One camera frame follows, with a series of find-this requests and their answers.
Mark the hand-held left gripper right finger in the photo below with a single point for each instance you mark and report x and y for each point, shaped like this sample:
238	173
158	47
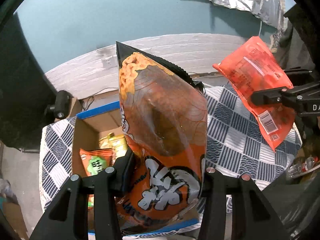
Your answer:
212	180

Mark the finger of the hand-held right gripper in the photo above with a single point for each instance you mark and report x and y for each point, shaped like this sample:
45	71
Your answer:
300	76
270	96

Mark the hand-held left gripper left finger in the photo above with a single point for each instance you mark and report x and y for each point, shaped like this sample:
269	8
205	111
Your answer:
125	170

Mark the orange green snack packet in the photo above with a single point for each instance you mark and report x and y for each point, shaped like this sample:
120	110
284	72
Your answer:
96	162

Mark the red-orange snack packet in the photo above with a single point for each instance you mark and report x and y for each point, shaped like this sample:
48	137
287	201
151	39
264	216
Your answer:
250	62

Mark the blue-edged cardboard box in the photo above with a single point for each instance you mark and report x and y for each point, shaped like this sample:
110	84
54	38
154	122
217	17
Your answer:
85	135

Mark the large orange chip bag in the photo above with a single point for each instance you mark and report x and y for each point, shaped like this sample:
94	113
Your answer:
162	117

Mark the grey hanging garment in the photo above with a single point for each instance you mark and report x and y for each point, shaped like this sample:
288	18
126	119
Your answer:
295	45

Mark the navy patterned tablecloth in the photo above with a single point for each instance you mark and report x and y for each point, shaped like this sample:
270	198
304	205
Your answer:
225	142

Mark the clear water bottle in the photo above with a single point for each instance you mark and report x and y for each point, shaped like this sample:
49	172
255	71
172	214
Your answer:
303	166

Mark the black knob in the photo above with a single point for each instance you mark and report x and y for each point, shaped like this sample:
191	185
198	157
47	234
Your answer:
61	103

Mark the crumpled plastic bag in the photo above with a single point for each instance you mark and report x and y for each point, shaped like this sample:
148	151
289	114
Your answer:
5	188

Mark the cardboard piece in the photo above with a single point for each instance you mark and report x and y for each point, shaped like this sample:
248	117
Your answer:
12	220

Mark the black board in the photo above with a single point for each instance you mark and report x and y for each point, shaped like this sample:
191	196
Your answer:
20	80

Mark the white wall socket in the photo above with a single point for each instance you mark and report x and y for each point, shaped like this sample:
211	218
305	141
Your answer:
107	62

